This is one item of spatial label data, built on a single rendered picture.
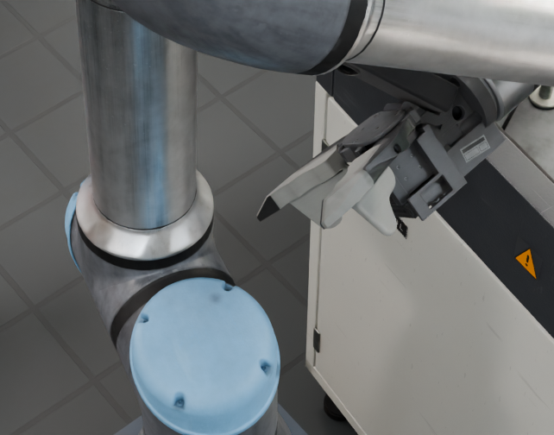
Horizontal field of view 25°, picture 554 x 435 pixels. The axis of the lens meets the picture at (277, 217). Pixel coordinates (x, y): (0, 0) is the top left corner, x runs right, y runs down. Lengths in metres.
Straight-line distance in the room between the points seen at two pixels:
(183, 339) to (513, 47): 0.35
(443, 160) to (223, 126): 1.61
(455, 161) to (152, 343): 0.30
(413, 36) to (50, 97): 1.99
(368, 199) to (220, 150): 1.61
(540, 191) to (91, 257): 0.50
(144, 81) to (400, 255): 0.80
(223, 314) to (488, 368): 0.64
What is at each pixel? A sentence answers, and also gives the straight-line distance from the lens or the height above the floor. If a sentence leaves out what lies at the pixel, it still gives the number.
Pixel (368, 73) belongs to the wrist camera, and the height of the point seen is 1.23.
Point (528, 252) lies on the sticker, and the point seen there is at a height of 0.88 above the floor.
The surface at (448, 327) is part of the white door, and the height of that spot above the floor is 0.61.
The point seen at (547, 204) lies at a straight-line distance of 1.33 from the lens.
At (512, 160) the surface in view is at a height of 0.95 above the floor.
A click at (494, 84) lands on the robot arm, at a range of 1.07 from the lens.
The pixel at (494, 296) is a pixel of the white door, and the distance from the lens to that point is 1.48.
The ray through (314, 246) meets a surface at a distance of 1.89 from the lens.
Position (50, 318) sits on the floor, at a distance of 2.38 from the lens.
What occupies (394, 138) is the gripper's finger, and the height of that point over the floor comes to 1.22.
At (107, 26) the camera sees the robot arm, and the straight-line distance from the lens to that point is 0.87.
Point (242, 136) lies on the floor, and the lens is 2.61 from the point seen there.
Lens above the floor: 1.97
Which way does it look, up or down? 53 degrees down
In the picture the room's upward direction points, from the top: straight up
